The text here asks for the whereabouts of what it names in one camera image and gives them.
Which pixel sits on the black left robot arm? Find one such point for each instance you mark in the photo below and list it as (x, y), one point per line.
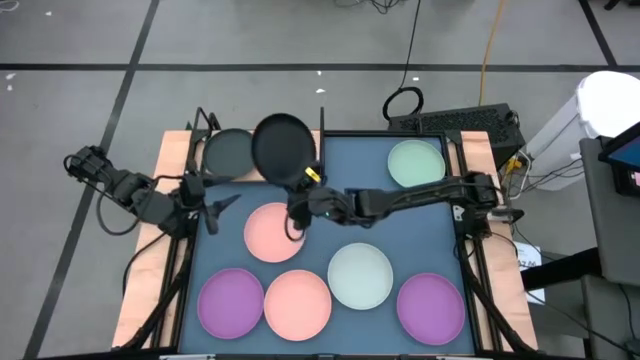
(135, 195)

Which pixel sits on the yellow tag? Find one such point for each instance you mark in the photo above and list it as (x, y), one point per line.
(313, 174)

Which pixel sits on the purple plate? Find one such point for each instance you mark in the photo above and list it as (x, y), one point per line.
(430, 309)
(230, 304)

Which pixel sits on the pink plate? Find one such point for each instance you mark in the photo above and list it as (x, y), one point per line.
(297, 305)
(270, 240)

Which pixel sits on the pale white plate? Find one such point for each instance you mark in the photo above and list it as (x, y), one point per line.
(360, 276)

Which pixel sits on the yellow plug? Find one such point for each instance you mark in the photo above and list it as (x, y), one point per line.
(513, 164)

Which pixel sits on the grey table-level camera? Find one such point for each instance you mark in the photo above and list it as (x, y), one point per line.
(326, 357)

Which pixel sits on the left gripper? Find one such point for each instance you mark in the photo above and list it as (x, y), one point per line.
(195, 192)

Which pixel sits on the silver aluminium profile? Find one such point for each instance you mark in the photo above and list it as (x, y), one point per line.
(455, 358)
(187, 357)

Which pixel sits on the black computer case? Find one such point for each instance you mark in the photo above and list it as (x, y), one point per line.
(460, 125)

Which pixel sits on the white paper sheet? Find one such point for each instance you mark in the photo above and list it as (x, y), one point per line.
(527, 255)

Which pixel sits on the black plate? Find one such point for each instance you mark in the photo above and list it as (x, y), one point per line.
(282, 147)

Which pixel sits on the black monitor blue screen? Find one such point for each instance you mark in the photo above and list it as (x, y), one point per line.
(627, 152)

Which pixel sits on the dark grey plate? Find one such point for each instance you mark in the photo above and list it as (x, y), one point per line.
(225, 152)

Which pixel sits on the black aluminium rig frame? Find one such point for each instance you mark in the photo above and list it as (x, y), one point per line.
(385, 134)

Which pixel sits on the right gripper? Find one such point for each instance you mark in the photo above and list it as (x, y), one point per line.
(327, 205)

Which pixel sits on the blue table mat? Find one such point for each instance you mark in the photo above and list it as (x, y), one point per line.
(425, 245)

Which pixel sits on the black metal beam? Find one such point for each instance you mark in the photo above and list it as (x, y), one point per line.
(560, 270)

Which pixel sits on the white cylindrical bin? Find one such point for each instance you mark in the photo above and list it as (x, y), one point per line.
(600, 105)

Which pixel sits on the mint green plate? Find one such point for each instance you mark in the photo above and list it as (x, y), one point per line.
(415, 160)

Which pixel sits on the grey cabinet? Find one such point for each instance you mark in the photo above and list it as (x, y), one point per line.
(615, 240)

